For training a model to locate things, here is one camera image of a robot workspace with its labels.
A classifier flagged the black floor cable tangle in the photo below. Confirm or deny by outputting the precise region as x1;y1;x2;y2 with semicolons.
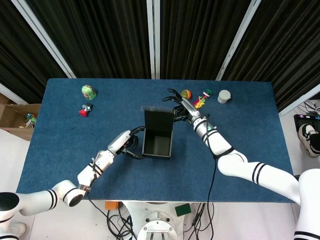
187;201;216;240
106;201;138;240

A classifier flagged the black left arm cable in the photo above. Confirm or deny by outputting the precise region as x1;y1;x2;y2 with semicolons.
84;191;131;240

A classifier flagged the black pleated curtain panel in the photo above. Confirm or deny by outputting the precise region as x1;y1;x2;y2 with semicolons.
24;0;152;80
0;0;68;104
221;0;320;112
159;0;251;81

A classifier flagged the grey cable bundle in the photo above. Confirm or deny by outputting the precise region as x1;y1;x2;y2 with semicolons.
297;99;320;115

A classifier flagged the yellow pink feather shuttlecock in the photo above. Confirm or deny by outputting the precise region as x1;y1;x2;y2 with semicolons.
193;88;213;110

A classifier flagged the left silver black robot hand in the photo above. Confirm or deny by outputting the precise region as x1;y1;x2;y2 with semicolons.
106;126;146;160

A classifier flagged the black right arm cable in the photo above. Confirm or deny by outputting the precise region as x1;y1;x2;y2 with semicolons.
201;113;218;240

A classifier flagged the green block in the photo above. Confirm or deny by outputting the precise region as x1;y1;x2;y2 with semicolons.
174;203;193;217

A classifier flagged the red emergency stop button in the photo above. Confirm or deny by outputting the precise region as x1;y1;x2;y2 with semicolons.
78;102;94;118

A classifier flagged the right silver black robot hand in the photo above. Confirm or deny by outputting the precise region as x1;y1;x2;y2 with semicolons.
161;88;202;123

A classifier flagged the black foldable paper box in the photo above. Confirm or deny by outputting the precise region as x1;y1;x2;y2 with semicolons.
140;105;175;161

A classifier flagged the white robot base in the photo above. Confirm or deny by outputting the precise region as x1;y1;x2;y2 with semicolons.
119;201;198;240

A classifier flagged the white plastic jar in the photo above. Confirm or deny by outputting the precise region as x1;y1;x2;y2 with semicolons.
217;89;232;104

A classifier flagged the black white sneaker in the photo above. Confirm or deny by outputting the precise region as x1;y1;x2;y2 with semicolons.
298;123;320;158

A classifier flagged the green nesting doll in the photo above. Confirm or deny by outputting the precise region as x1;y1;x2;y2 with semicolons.
81;84;97;100

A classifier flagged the blue table cloth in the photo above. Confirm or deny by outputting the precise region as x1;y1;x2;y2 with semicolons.
14;78;293;203

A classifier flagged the brown cardboard box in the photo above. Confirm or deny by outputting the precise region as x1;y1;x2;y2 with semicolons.
0;93;42;141

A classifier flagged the white metal frame post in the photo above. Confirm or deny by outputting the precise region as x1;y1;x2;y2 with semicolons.
278;83;320;118
11;0;77;79
146;0;161;80
215;0;262;81
0;83;28;105

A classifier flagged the black electronic device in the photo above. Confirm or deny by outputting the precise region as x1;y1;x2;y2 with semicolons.
293;113;320;131

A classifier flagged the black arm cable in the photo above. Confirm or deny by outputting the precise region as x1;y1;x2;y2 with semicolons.
201;113;218;240
84;191;131;240

